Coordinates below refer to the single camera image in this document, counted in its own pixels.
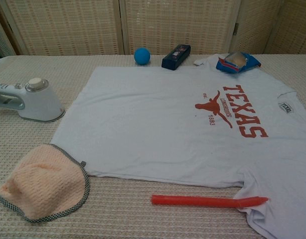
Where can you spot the white Texas print t-shirt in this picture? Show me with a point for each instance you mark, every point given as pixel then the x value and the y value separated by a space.
pixel 155 124

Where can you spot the white handheld device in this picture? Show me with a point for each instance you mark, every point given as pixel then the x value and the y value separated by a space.
pixel 43 104

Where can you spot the blue ball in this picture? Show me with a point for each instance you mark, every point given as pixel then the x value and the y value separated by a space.
pixel 142 56

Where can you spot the red plastic stick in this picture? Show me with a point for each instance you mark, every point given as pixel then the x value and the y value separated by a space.
pixel 193 200

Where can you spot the blue snack packet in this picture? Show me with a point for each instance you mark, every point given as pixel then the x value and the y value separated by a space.
pixel 232 65

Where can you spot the beige woven tablecloth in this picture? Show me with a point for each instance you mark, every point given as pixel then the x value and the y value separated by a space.
pixel 118 214

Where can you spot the woven folding screen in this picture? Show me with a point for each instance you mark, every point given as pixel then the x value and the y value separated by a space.
pixel 73 25

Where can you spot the peach towel with checkered trim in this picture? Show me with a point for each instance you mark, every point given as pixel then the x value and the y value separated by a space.
pixel 43 184

